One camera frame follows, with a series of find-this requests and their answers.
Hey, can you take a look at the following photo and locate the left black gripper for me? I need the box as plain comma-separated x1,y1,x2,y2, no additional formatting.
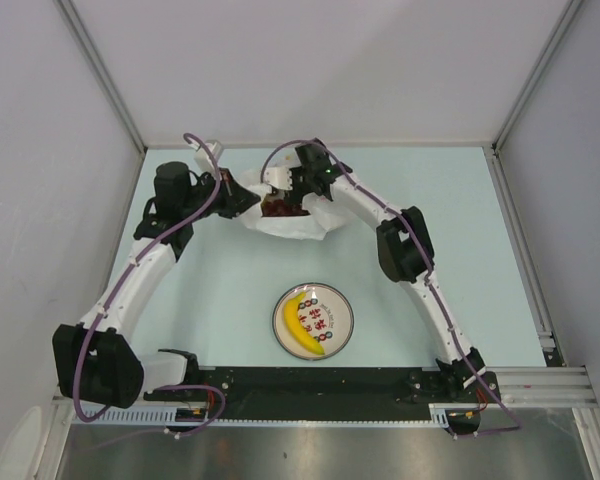
181,168,259,223

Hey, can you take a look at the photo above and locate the white plastic bag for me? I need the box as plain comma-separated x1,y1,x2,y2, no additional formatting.
238,169,354,240

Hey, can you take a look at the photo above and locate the dark red fake fruit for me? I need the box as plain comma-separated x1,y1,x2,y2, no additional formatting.
261,198,309,218

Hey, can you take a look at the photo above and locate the yellow fake banana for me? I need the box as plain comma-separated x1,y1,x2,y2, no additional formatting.
283,291,325,356

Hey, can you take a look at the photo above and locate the round printed plate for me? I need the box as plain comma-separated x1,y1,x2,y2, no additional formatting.
271,283,355,361

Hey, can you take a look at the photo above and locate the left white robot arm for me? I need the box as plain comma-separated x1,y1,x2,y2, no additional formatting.
52,161,261,408

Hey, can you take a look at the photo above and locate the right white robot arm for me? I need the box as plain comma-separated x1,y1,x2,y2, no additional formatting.
291,139,486,401

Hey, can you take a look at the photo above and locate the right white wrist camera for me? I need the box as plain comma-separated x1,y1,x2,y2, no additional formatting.
262,167,293,191

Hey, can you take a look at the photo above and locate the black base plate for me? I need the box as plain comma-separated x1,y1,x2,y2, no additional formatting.
143,365,502,435

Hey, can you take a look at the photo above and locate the right aluminium frame post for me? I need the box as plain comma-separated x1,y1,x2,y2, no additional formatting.
491,0,586,155

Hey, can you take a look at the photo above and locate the aluminium frame post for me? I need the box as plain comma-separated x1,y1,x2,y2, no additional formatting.
53,0,147,156
491,0,586,155

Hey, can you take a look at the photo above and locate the white slotted cable duct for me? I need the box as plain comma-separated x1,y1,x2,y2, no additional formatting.
94,405,449,429

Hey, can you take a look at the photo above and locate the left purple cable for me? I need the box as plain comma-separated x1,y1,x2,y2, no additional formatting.
73,132,229,444

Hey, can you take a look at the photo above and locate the purple cable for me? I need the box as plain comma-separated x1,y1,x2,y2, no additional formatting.
260,139,524,436
73,132,229,444

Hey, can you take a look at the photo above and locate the left aluminium frame post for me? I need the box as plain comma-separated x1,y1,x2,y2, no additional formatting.
53,0,147,156

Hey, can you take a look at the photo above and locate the aluminium front rail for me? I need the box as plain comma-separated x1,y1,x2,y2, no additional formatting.
80,363,594,408

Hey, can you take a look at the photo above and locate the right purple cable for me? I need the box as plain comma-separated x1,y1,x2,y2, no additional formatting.
260,139,524,436

